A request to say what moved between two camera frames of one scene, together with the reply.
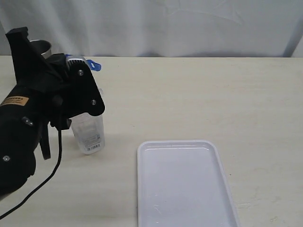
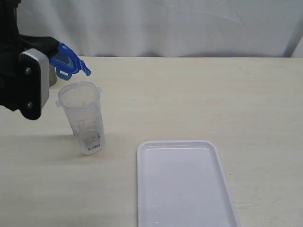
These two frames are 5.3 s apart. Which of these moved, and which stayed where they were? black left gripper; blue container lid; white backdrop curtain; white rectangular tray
Moved: blue container lid; black left gripper
Stayed: white rectangular tray; white backdrop curtain
